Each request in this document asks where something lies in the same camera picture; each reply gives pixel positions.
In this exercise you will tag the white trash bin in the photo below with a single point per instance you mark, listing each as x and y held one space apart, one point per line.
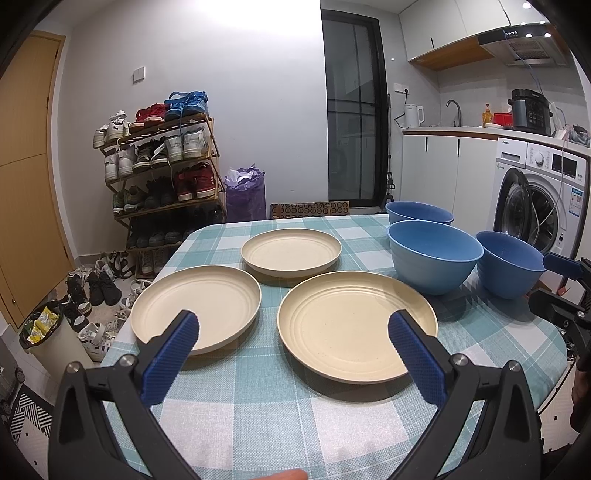
47 335

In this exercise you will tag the range hood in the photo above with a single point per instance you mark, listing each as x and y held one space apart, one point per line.
526 45

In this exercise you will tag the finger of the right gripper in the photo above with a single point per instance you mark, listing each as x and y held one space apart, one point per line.
563 266

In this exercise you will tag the large light blue bowl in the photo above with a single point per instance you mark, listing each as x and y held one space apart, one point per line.
433 258

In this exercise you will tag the patterned cardboard box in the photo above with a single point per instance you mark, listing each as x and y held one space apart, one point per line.
309 209

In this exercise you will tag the wooden shoe rack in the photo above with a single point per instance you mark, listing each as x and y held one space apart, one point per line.
165 181

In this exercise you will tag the white washing machine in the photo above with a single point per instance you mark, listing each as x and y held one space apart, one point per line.
540 195

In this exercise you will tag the teal checked tablecloth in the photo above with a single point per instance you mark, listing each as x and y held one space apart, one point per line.
250 409

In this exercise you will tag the white electric kettle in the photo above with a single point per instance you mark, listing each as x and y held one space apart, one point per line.
414 115

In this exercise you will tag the purple plastic bag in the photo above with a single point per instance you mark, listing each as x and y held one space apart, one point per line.
245 194

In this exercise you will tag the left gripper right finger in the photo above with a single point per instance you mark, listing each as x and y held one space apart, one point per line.
506 443

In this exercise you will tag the black pressure cooker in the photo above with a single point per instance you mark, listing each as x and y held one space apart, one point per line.
530 111

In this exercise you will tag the black glass door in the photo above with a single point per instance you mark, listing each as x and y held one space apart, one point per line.
358 108

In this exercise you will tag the white lower kitchen cabinets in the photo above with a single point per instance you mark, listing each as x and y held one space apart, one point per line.
454 173

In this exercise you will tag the cream plate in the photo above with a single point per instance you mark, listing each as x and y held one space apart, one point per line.
224 299
336 324
291 253

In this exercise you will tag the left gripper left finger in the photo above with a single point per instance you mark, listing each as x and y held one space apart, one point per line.
83 444

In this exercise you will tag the yellow wooden door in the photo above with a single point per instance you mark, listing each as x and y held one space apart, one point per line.
34 252

